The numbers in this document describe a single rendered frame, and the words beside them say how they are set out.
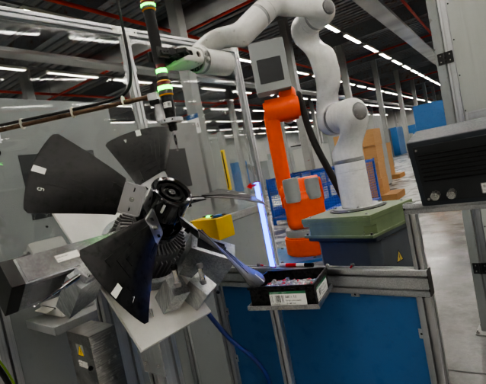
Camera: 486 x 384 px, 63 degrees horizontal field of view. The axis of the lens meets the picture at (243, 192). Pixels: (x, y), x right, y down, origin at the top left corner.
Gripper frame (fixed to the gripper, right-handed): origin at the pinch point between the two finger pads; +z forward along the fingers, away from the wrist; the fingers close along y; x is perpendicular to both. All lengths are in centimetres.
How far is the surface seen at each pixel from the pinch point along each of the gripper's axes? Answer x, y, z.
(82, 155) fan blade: -26.8, 8.2, 25.8
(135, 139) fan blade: -22.1, 18.2, 0.8
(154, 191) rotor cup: -40.0, -4.6, 14.9
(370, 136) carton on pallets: -14, 239, -756
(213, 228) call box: -60, 23, -31
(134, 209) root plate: -44.0, 3.3, 16.8
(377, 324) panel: -95, -37, -36
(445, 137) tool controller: -40, -67, -29
